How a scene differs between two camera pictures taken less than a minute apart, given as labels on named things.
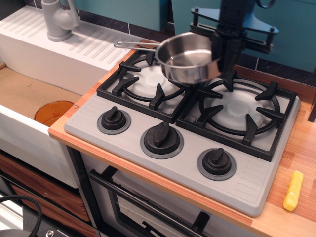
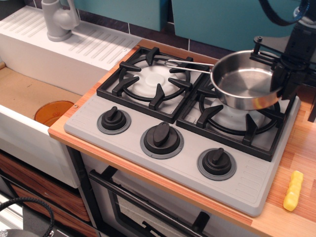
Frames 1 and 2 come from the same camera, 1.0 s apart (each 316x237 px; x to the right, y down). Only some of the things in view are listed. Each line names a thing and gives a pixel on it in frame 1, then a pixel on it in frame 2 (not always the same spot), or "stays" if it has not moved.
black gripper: [227, 38] -> [274, 49]
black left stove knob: [114, 122] stays
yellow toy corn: [291, 200] stays
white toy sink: [35, 70] stays
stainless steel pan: [184, 58] -> [244, 79]
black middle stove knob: [161, 141] stays
